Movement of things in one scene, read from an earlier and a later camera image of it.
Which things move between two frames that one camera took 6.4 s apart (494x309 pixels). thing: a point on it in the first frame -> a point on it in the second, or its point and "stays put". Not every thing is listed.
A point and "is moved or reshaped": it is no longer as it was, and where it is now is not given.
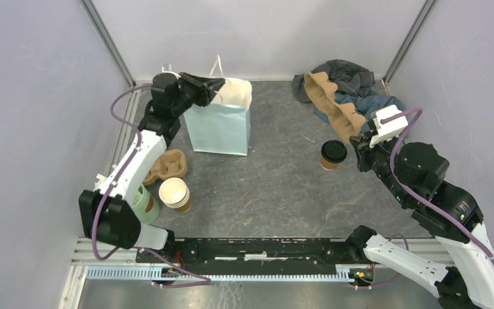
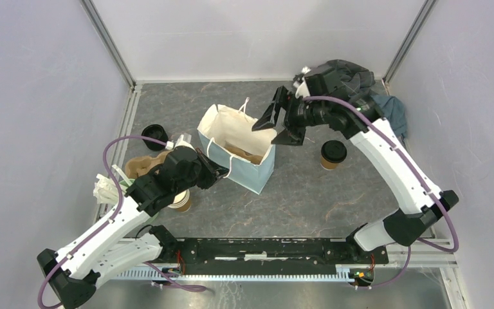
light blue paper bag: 222,126 -> 226,132
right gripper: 361,143 -> 293,134
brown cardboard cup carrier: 343,116 is moved or reshaped
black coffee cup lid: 333,151 stays put
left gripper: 201,85 -> 214,172
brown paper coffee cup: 327,165 stays put
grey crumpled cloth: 349,77 stays put
